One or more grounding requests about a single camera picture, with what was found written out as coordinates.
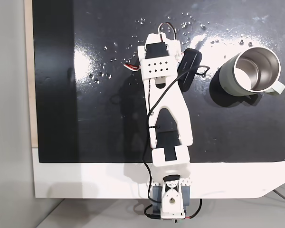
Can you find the black table mat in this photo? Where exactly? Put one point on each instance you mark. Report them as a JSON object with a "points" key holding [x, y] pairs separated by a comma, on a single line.
{"points": [[97, 114]]}

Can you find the black oval camera box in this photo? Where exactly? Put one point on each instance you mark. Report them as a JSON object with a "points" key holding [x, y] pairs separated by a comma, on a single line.
{"points": [[188, 69]]}

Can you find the grey-blue table clamp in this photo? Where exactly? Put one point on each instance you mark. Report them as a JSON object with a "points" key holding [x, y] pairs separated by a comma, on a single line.
{"points": [[186, 196]]}

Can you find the pale green steel mug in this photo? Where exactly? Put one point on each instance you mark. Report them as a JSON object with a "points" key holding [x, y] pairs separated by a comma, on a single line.
{"points": [[228, 78]]}

